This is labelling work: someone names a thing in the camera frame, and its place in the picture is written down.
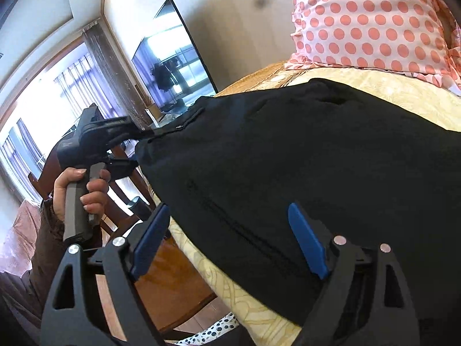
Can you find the black pants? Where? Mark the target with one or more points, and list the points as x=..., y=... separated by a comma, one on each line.
x=288, y=144

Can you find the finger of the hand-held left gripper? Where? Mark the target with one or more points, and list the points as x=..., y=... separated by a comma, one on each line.
x=122, y=167
x=122, y=125

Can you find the yellow patterned bedspread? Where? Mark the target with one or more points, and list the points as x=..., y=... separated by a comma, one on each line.
x=396, y=86

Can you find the black and white spotted cloth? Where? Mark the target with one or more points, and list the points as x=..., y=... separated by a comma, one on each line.
x=216, y=328

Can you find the person's left hand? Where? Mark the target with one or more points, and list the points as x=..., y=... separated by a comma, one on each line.
x=58, y=193

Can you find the sheer grey curtain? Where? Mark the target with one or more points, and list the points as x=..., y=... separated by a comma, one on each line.
x=108, y=65

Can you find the pink polka dot pillow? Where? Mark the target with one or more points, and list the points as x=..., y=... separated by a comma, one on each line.
x=360, y=18

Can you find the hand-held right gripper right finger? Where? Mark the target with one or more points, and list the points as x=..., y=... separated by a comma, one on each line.
x=309, y=239

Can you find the person's left forearm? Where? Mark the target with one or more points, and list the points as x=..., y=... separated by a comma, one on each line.
x=34, y=266

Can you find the flat screen television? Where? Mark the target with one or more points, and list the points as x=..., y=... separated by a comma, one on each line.
x=173, y=61

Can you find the pink cloth cover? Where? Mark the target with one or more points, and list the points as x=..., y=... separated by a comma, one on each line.
x=18, y=234

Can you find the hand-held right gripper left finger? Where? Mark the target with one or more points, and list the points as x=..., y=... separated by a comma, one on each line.
x=150, y=239

